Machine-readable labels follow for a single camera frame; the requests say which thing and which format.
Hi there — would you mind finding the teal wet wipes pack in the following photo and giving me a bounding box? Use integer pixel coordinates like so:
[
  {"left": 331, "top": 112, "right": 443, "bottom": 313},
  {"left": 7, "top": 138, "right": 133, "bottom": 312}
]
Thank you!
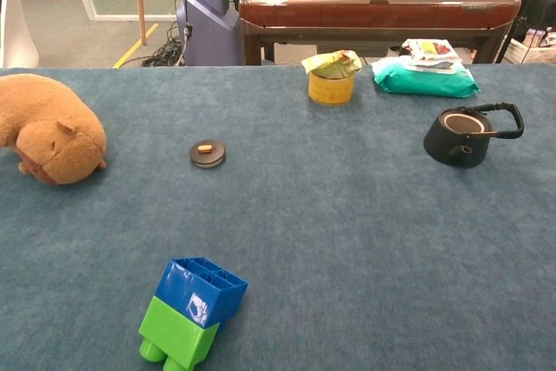
[{"left": 371, "top": 56, "right": 481, "bottom": 99}]

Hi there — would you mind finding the white cardboard box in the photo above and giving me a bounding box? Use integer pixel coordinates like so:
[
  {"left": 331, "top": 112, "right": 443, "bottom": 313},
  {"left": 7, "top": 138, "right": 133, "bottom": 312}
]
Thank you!
[{"left": 506, "top": 27, "right": 556, "bottom": 64}]

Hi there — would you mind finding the black floor cable bundle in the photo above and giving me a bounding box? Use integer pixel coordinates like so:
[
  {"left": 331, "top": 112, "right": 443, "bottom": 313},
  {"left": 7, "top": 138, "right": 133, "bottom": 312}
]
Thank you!
[{"left": 141, "top": 21, "right": 188, "bottom": 68}]

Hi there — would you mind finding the green plastic building block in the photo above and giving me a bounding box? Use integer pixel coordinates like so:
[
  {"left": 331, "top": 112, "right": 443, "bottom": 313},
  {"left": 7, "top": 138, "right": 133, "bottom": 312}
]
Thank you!
[{"left": 138, "top": 295, "right": 221, "bottom": 371}]

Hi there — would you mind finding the brown capybara plush toy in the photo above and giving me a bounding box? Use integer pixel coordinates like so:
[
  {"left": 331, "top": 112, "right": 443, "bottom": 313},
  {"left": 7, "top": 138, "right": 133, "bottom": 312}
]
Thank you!
[{"left": 0, "top": 73, "right": 109, "bottom": 186}]

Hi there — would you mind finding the black cast iron teapot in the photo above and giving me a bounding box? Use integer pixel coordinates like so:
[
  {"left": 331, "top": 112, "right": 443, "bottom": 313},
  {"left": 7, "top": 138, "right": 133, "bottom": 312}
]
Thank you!
[{"left": 423, "top": 102, "right": 526, "bottom": 169}]

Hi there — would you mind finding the brown wooden mahjong table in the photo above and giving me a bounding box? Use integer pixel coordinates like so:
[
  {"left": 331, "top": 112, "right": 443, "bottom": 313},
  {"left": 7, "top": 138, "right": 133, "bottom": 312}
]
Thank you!
[{"left": 238, "top": 0, "right": 522, "bottom": 67}]

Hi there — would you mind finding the white red snack packet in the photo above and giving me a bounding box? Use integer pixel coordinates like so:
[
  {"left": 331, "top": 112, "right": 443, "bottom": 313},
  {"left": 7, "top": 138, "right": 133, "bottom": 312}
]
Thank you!
[{"left": 401, "top": 38, "right": 463, "bottom": 75}]

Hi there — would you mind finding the yellow round tin can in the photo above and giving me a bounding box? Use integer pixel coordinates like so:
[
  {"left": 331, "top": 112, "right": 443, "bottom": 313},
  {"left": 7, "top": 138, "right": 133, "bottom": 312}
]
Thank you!
[{"left": 308, "top": 70, "right": 356, "bottom": 107}]

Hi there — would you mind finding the black equipment bag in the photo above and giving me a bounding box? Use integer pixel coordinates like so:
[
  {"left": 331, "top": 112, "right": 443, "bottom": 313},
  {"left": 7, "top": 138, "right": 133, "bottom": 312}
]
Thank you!
[{"left": 514, "top": 0, "right": 556, "bottom": 42}]

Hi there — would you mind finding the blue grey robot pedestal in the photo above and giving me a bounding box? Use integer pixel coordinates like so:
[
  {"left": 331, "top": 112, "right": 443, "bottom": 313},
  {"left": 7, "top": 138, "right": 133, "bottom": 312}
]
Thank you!
[{"left": 175, "top": 0, "right": 244, "bottom": 67}]

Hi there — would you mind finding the blue plastic building block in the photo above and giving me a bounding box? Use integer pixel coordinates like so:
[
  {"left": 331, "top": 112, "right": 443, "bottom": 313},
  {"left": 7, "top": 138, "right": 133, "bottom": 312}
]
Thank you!
[{"left": 155, "top": 256, "right": 249, "bottom": 332}]

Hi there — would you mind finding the black teapot lid wooden knob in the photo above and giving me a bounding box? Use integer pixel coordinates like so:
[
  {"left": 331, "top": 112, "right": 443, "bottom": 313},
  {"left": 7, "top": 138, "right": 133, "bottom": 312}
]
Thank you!
[{"left": 189, "top": 139, "right": 228, "bottom": 169}]

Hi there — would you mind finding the blue carpet table mat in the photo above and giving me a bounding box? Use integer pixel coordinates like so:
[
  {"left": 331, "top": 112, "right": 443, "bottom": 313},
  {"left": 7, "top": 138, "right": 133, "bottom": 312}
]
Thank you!
[{"left": 0, "top": 63, "right": 556, "bottom": 371}]

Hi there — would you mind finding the black tripod stand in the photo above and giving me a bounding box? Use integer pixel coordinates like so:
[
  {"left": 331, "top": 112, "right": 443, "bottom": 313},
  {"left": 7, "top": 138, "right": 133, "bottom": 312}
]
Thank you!
[{"left": 494, "top": 0, "right": 551, "bottom": 63}]

